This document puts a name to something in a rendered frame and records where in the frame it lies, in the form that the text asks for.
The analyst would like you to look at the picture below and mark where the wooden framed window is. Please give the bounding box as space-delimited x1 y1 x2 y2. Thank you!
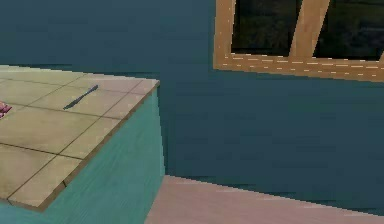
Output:
213 0 384 83

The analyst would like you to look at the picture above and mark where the teal counter with tiled top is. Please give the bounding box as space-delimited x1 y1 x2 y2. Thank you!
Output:
0 64 166 224

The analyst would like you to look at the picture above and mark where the dark grey knife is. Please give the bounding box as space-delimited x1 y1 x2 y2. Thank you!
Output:
62 84 100 111

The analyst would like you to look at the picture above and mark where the pink red food item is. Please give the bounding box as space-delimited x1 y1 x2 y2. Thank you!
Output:
0 101 13 120

